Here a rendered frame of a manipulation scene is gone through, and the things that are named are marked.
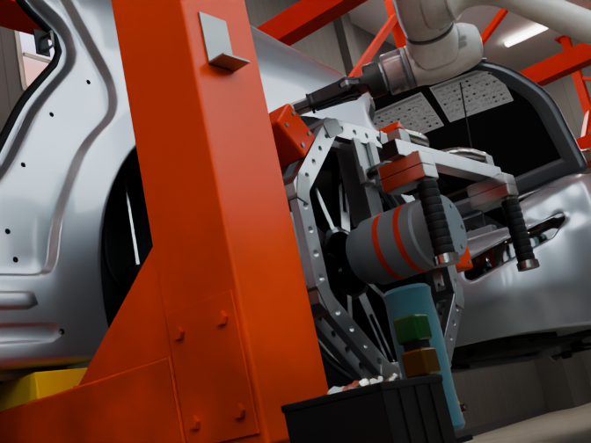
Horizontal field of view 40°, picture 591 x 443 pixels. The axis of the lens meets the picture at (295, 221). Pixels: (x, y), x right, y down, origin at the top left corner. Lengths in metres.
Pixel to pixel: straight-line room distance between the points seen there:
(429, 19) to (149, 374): 0.85
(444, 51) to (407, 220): 0.36
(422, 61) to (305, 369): 0.76
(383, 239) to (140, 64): 0.58
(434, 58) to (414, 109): 3.48
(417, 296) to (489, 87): 3.65
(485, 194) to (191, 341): 0.77
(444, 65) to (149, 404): 0.90
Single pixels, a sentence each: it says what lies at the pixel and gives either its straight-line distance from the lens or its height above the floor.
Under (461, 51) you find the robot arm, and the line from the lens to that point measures 1.72.
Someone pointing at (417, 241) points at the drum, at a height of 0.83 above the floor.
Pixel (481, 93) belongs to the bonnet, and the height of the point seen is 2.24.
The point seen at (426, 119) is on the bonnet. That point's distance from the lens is 5.22.
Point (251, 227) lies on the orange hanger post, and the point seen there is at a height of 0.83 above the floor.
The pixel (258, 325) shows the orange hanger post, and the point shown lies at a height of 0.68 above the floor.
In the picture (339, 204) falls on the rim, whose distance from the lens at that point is 1.77.
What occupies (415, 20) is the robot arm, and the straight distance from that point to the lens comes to 1.65.
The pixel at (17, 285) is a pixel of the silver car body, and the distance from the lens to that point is 1.56.
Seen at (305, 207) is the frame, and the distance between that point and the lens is 1.49.
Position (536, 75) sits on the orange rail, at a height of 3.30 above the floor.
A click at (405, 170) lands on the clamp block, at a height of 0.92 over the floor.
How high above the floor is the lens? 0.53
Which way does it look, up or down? 14 degrees up
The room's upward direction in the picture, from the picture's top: 12 degrees counter-clockwise
